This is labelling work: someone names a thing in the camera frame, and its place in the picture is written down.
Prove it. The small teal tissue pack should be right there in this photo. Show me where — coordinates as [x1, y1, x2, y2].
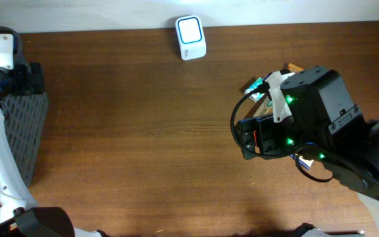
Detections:
[244, 78, 265, 103]

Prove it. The black right camera cable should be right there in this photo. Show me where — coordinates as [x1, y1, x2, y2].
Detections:
[230, 81, 379, 201]

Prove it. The orange spaghetti package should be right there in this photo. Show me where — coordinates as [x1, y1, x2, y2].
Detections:
[254, 63, 303, 123]

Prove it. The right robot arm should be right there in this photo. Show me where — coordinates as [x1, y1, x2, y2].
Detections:
[230, 66, 379, 231]

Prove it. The white barcode scanner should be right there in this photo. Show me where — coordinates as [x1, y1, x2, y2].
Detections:
[175, 15, 207, 61]

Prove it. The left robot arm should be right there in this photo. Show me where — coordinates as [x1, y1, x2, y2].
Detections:
[0, 26, 106, 236]

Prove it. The grey plastic basket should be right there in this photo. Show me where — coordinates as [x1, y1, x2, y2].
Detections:
[0, 26, 50, 187]

